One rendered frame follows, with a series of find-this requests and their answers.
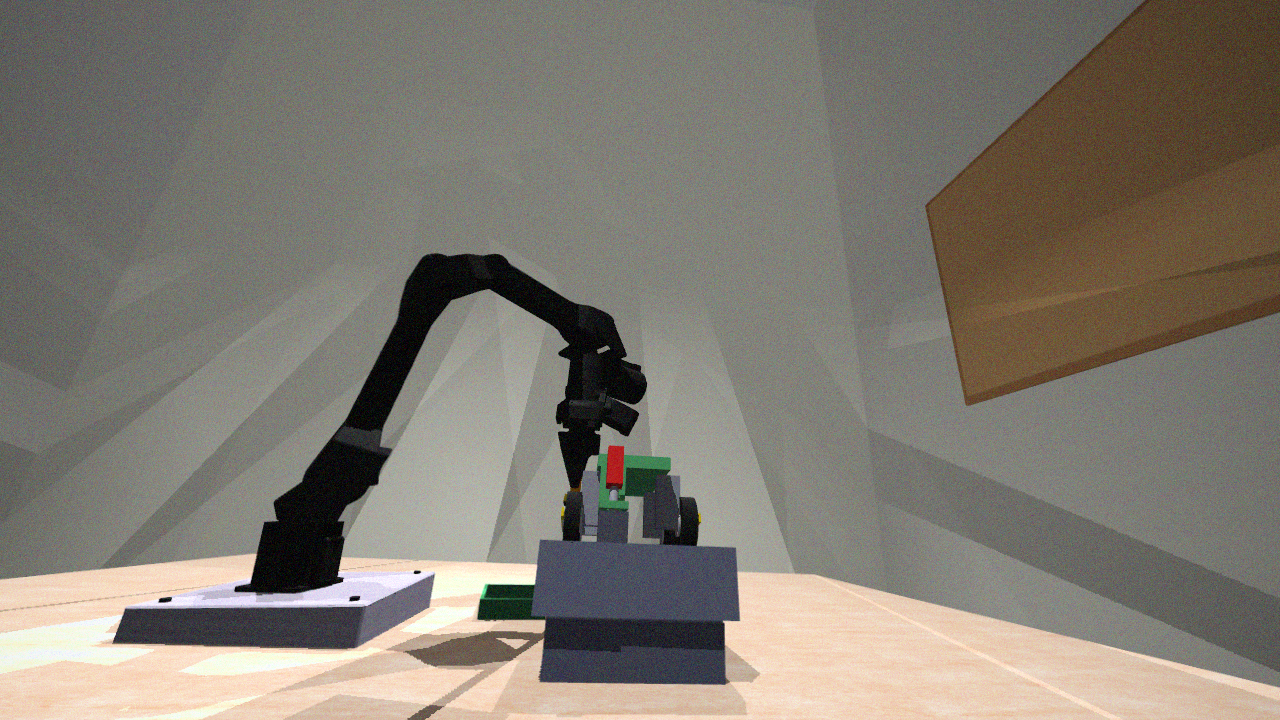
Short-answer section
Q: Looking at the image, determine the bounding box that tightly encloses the green wheeled trolley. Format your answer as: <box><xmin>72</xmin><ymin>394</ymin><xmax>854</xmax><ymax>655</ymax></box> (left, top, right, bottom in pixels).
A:
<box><xmin>561</xmin><ymin>454</ymin><xmax>701</xmax><ymax>546</ymax></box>

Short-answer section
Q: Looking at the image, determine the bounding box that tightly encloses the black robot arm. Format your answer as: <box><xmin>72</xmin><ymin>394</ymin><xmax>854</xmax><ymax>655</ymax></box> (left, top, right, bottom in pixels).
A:
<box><xmin>234</xmin><ymin>252</ymin><xmax>646</xmax><ymax>594</ymax></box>

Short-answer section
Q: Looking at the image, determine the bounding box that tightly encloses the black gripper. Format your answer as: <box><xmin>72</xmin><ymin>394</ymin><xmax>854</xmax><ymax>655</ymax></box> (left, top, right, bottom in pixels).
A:
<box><xmin>556</xmin><ymin>380</ymin><xmax>604</xmax><ymax>488</ymax></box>

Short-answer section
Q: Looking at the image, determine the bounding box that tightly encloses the yellow wedge chock with orange handle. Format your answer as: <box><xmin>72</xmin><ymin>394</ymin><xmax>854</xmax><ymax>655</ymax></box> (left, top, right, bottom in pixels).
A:
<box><xmin>563</xmin><ymin>480</ymin><xmax>581</xmax><ymax>506</ymax></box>

